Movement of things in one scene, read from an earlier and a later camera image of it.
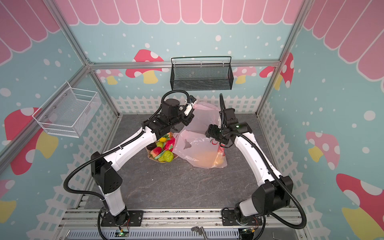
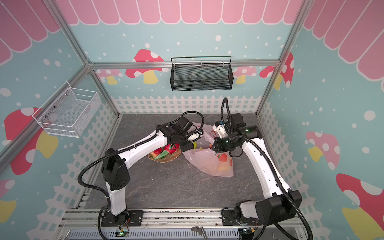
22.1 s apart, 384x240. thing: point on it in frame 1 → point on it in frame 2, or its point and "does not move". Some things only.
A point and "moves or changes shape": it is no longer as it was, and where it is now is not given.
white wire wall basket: [68, 112] does not move
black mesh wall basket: [201, 73] does not move
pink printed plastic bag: [192, 143] moves or changes shape
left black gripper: [188, 119] → [189, 146]
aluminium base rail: [204, 224] does not move
